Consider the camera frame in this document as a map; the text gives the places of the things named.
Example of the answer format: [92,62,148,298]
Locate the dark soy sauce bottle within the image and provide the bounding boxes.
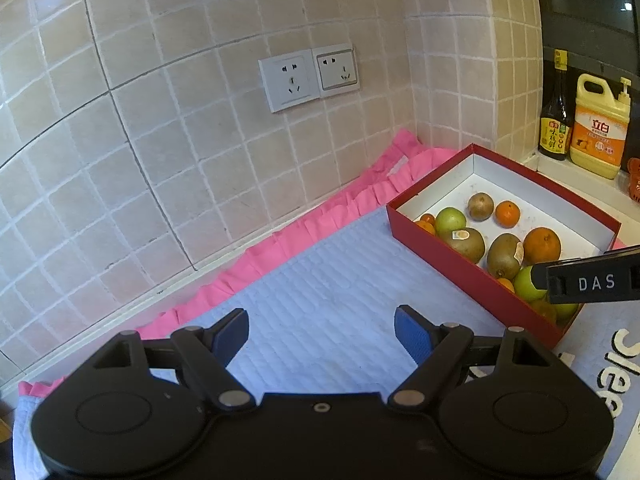
[538,49,574,162]

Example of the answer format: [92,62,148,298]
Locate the large orange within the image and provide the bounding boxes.
[522,227,562,267]

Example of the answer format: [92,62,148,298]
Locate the red cardboard box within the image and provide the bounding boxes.
[386,143,622,351]

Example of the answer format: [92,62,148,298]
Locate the dark window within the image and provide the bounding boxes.
[532,0,640,86]

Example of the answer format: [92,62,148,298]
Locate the kiwi with white sticker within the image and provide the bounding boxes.
[487,233,525,279]
[440,227,486,263]

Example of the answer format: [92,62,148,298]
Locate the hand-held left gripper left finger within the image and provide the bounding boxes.
[95,308,253,408]

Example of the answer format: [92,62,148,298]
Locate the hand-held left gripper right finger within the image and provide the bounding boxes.
[387,305,551,411]

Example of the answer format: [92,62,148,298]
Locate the orange plastic basket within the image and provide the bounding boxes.
[626,157,640,205]

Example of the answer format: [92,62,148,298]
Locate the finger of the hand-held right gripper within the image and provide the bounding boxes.
[530,249,628,306]

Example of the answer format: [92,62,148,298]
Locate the plain brown kiwi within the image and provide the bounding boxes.
[467,192,495,222]

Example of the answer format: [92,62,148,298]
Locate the yellow-green apple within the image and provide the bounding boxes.
[530,300,558,325]

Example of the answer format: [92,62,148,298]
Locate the white wall socket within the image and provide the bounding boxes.
[312,44,361,99]
[258,49,321,114]

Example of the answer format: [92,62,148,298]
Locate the pink ruffled quilted mat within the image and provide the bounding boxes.
[12,129,640,480]

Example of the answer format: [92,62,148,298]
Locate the yellow detergent jug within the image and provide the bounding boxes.
[570,74,630,180]

